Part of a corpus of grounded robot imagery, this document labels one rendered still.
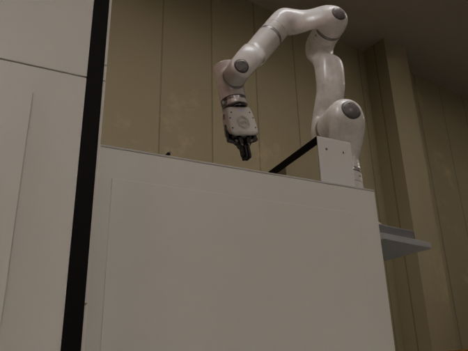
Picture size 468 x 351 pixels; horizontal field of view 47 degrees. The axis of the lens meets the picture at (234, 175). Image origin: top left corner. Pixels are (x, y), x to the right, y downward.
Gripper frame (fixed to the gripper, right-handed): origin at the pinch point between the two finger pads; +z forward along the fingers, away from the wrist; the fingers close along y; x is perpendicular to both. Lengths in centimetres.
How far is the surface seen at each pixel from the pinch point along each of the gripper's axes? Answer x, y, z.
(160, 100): 161, 44, -103
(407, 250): -19, 35, 40
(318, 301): -51, -24, 50
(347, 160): -45.1, -1.5, 20.5
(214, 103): 167, 87, -105
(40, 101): -71, -72, 20
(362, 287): -51, -13, 49
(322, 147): -45.0, -7.6, 17.0
